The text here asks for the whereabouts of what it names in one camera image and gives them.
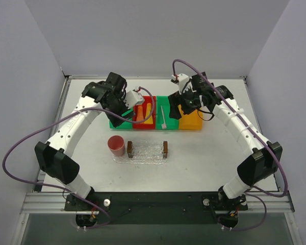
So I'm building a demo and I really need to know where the orange toothpaste tube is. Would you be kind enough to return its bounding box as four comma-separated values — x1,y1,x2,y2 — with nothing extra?
136,105,144,121

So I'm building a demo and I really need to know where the pink plastic cup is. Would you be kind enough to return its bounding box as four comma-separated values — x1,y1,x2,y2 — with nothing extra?
108,135,125,157

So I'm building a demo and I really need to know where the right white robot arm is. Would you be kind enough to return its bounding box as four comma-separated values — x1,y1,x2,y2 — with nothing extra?
168,73,283,201

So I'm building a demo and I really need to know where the yellow toothpaste tube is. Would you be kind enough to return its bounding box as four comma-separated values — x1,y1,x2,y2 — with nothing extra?
143,103,154,125

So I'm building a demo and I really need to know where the white toothbrush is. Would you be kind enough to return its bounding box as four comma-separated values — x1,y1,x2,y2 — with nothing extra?
161,106,167,130

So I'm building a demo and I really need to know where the clear textured glass tray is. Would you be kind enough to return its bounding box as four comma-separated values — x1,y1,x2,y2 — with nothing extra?
111,140,169,165

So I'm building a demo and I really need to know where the left green plastic bin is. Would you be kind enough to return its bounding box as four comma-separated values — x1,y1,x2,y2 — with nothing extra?
107,108,134,130

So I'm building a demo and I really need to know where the green plastic bin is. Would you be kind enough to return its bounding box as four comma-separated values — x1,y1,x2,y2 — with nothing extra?
156,96,179,130
107,108,134,130

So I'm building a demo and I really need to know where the orange plastic bin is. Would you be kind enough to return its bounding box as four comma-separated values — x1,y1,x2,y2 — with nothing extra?
178,106,203,131

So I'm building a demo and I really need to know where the right green plastic bin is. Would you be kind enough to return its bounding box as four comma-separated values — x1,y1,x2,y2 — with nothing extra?
156,96,179,130

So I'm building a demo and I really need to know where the red plastic bin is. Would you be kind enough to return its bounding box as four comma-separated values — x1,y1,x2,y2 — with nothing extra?
133,96,157,130

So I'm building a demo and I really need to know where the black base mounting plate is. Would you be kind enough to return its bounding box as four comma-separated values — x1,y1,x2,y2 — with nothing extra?
64,191,248,225

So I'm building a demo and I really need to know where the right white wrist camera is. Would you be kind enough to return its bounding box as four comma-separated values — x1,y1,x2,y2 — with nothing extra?
171,73,192,94

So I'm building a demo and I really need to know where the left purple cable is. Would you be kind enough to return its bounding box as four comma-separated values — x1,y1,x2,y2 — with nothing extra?
2,86,151,230

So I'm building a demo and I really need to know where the purple cable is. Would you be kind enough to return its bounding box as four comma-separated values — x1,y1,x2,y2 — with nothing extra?
172,59,289,232
2,86,151,230

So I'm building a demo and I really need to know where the left brown tray handle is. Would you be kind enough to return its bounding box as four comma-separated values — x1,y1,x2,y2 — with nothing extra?
127,141,134,158

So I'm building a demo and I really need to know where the brown tray handle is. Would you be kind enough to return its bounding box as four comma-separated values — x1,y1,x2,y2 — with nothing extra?
127,141,134,158
163,141,168,159

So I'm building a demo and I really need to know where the right brown tray handle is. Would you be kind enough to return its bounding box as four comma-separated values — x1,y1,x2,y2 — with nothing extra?
163,141,168,159

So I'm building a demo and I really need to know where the aluminium table edge rail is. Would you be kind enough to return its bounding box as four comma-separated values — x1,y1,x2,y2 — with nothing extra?
66,76,249,105

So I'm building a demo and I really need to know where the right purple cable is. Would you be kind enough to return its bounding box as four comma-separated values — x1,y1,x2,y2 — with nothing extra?
172,59,289,232

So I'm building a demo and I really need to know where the front aluminium rail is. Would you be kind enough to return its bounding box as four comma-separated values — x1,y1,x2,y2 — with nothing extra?
20,192,295,214

